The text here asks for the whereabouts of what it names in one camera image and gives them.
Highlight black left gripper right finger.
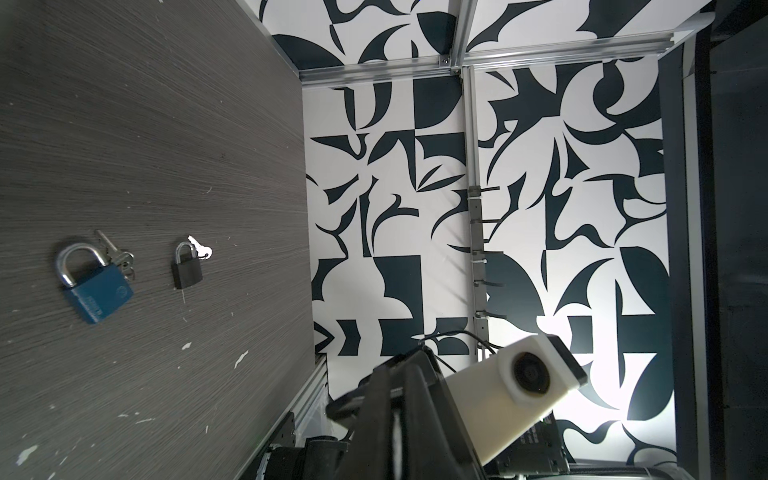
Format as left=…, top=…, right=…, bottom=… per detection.
left=398, top=350, right=485, bottom=479

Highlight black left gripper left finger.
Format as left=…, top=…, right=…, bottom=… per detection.
left=335, top=367, right=392, bottom=480

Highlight small black padlock locked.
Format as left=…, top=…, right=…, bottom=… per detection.
left=171, top=241, right=203, bottom=290

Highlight silver keys of blue padlock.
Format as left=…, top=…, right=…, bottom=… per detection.
left=94, top=229, right=136, bottom=281

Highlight blue padlock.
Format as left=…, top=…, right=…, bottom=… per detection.
left=54, top=242, right=134, bottom=324

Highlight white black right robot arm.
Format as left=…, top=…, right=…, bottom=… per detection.
left=258, top=335, right=684, bottom=479

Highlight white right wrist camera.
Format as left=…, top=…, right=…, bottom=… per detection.
left=446, top=334, right=589, bottom=465

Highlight grey wall hook rail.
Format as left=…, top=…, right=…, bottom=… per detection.
left=468, top=185, right=499, bottom=359

